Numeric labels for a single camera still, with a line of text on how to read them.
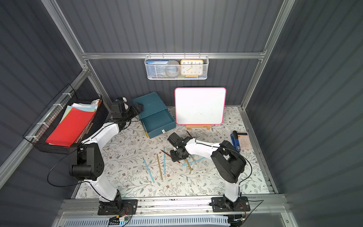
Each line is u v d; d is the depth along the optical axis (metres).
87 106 0.78
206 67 0.85
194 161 0.89
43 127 0.63
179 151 0.66
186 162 0.89
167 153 0.93
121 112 0.72
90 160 0.48
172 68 0.91
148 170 0.87
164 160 0.91
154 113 0.87
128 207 0.73
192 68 0.88
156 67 0.84
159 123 0.89
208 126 1.03
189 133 1.05
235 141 0.96
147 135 0.86
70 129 0.72
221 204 0.74
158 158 0.91
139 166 0.89
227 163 0.50
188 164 0.89
